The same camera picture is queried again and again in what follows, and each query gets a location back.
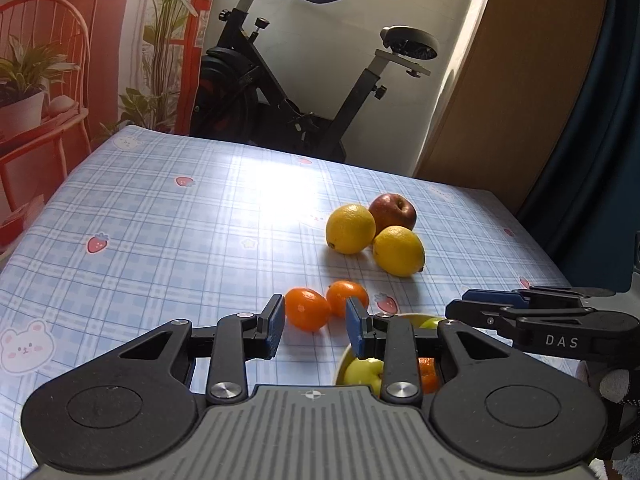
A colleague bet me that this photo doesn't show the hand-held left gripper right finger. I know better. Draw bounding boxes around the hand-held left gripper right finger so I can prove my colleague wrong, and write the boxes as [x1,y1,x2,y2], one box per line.
[345,297,509,407]

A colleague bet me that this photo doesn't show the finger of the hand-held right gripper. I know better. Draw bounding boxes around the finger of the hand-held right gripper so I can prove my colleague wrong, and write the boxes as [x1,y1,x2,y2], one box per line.
[462,287,583,310]
[445,299,586,342]

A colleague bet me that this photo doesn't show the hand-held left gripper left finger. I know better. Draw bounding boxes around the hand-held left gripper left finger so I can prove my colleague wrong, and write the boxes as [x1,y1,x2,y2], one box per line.
[120,294,286,407]

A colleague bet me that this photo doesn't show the orange tangerine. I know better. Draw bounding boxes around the orange tangerine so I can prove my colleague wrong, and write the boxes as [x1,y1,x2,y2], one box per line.
[417,356,441,395]
[326,280,370,317]
[284,287,332,333]

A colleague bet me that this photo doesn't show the cream plate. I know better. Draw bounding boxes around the cream plate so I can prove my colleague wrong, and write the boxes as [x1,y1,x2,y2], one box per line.
[334,313,451,387]

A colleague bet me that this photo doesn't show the yellow lemon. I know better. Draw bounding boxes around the yellow lemon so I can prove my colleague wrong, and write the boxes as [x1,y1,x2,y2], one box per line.
[372,225,426,277]
[326,203,377,255]

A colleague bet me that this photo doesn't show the red apple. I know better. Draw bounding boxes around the red apple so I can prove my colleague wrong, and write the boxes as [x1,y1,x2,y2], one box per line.
[369,193,417,233]

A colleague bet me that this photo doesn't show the blue plaid tablecloth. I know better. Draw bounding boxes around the blue plaid tablecloth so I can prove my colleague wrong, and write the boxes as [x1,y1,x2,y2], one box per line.
[0,125,576,480]

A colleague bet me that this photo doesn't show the dark blue curtain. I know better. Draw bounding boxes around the dark blue curtain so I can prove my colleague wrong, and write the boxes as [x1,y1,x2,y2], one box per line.
[517,0,640,281]

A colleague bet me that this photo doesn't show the wooden cabinet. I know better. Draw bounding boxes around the wooden cabinet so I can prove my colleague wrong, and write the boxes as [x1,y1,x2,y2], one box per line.
[415,0,613,211]

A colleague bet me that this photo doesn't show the black exercise bike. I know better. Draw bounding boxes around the black exercise bike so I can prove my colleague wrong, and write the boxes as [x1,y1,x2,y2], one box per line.
[190,0,441,163]

